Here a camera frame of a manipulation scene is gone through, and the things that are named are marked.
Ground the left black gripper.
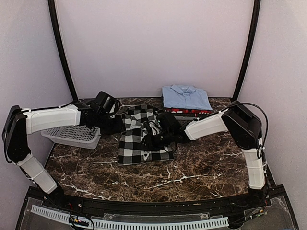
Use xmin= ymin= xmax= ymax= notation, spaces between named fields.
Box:
xmin=95 ymin=112 xmax=126 ymax=135

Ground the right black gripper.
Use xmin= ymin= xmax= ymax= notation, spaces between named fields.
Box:
xmin=137 ymin=129 xmax=173 ymax=151

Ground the black white plaid shirt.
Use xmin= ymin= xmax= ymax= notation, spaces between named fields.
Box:
xmin=118 ymin=105 xmax=174 ymax=166

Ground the red black shirt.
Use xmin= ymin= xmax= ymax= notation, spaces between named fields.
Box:
xmin=165 ymin=108 xmax=212 ymax=116

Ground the light blue shirt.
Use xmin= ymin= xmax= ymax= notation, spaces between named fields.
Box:
xmin=162 ymin=84 xmax=212 ymax=111

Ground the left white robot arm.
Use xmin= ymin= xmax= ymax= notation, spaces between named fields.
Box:
xmin=1 ymin=91 xmax=123 ymax=209

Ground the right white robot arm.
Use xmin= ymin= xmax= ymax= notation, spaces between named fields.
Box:
xmin=140 ymin=101 xmax=269 ymax=208

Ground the grey plastic basket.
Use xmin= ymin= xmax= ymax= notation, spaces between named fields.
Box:
xmin=41 ymin=126 xmax=101 ymax=150

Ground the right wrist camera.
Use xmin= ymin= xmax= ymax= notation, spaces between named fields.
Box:
xmin=144 ymin=121 xmax=160 ymax=136

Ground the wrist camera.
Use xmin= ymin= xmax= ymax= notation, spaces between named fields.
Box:
xmin=144 ymin=121 xmax=160 ymax=136
xmin=107 ymin=100 xmax=121 ymax=117

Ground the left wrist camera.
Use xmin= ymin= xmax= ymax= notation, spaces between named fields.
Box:
xmin=107 ymin=100 xmax=121 ymax=117

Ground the black front rail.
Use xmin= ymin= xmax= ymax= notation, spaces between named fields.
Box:
xmin=28 ymin=186 xmax=286 ymax=216

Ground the white slotted cable duct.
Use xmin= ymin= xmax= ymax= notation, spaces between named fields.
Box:
xmin=31 ymin=205 xmax=229 ymax=230

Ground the left black frame post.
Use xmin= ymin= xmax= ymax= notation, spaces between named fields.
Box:
xmin=47 ymin=0 xmax=78 ymax=100

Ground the black frame post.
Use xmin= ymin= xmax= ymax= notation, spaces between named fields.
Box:
xmin=47 ymin=0 xmax=78 ymax=100
xmin=232 ymin=0 xmax=261 ymax=101

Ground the right black frame post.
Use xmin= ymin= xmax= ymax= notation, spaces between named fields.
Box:
xmin=232 ymin=0 xmax=261 ymax=101

